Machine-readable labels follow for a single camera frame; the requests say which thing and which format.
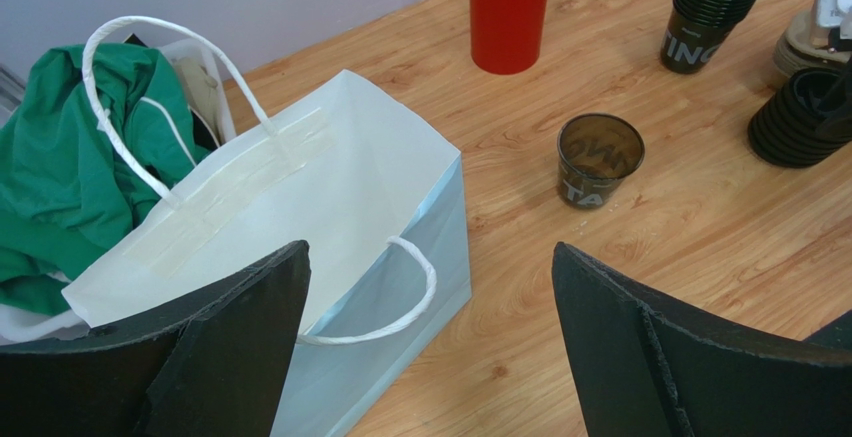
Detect white paper bag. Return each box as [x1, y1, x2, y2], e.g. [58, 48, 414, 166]
[61, 15, 473, 437]

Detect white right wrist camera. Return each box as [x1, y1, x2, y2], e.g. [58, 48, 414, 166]
[808, 0, 851, 52]

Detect green cloth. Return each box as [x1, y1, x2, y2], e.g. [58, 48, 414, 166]
[1, 43, 208, 316]

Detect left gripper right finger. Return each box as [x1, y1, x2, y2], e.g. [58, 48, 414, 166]
[552, 243, 851, 436]

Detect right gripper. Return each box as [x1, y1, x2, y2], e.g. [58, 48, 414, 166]
[815, 60, 851, 138]

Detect stack of black cups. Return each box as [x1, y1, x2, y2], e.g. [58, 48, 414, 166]
[660, 0, 757, 74]

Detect white plastic bin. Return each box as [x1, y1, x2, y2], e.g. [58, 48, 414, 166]
[1, 39, 236, 346]

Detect cardboard cup carrier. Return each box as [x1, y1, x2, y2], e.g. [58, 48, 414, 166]
[772, 11, 851, 80]

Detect stack of black lids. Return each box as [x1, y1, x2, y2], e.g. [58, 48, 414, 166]
[747, 68, 851, 168]

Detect single dark plastic cup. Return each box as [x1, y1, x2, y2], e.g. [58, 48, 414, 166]
[556, 113, 645, 210]

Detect red straw cup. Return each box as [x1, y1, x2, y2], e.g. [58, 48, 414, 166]
[469, 0, 548, 75]

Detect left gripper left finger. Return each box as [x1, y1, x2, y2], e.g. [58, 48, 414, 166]
[1, 240, 311, 436]

